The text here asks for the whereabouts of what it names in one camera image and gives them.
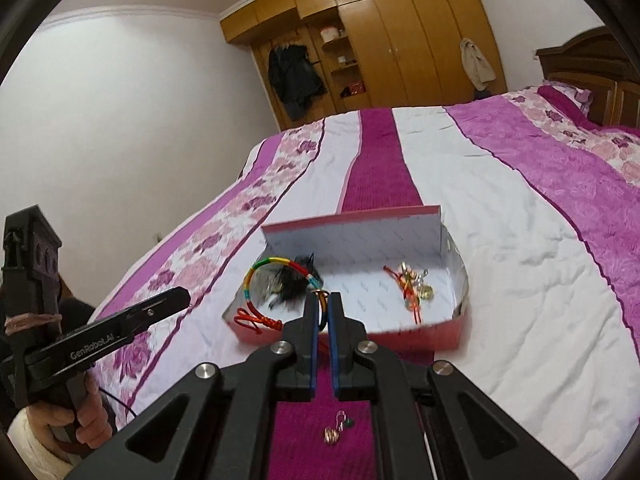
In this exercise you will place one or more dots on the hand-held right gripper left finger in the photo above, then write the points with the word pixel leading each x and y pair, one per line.
pixel 312 345

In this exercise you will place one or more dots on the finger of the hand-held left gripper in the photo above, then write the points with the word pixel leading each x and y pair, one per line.
pixel 165 302

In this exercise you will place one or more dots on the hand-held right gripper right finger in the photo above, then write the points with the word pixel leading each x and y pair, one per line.
pixel 336 345

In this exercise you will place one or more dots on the black flower hair accessory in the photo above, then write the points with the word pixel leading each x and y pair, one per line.
pixel 292 285

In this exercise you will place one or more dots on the pink cardboard box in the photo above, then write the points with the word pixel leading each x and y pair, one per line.
pixel 370 270

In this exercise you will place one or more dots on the pink flower hair clip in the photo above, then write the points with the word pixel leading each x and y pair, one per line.
pixel 406 271

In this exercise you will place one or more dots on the person's left forearm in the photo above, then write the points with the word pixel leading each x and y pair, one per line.
pixel 25 440

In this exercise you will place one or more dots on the person's left hand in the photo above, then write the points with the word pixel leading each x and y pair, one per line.
pixel 92 415

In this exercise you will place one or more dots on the green bead earring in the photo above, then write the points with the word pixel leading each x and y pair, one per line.
pixel 351 425

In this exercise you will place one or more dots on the gold earring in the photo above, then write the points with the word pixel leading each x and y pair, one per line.
pixel 330 435

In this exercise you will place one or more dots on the small red box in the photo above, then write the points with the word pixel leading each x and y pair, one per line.
pixel 356 88

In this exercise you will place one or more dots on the black hanging coat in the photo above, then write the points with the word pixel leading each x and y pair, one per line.
pixel 295 80

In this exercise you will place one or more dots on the beige hanging garment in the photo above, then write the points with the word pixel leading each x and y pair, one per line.
pixel 477 67

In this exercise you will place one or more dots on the wooden wardrobe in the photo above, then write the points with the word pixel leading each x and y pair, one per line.
pixel 400 35

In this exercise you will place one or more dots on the pink floral pillow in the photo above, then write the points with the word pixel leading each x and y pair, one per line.
pixel 565 92

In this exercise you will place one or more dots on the dark wooden headboard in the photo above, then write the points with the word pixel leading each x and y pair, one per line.
pixel 590 60

